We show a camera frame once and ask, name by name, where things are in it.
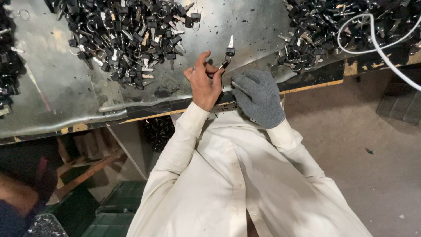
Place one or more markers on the person's right hand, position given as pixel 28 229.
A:
pixel 259 97

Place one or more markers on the person's left hand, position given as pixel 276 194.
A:
pixel 204 87

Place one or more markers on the person's right fingers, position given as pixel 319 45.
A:
pixel 245 80

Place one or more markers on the thin metal tool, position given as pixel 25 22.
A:
pixel 240 89

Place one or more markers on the black-headed key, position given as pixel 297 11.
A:
pixel 230 51
pixel 225 63

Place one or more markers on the shiny metal sheet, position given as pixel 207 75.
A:
pixel 236 19

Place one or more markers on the pile of black parts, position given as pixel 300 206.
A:
pixel 159 131

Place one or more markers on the person's white shirt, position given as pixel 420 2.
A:
pixel 236 184

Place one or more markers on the large heap of black keys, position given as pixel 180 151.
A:
pixel 131 36

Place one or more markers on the small dark floor scrap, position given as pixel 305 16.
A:
pixel 370 151

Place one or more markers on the green plastic crate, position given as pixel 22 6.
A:
pixel 123 197
pixel 108 225

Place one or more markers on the dark heap of keys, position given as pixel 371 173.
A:
pixel 8 72

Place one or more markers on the bin of black bits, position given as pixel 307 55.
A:
pixel 44 227

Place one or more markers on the wooden frame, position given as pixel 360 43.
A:
pixel 88 172

